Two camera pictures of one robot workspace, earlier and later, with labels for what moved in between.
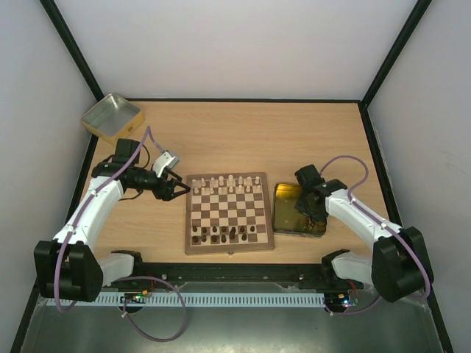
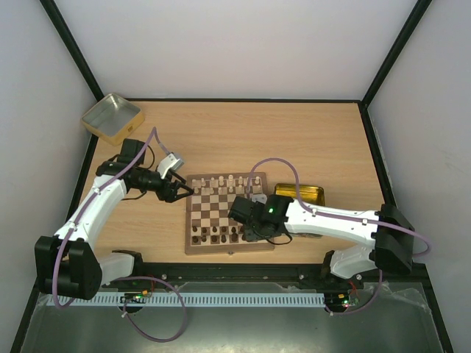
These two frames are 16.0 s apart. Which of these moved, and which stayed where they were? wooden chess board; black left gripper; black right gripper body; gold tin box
Moved: black right gripper body
Stayed: wooden chess board; black left gripper; gold tin box
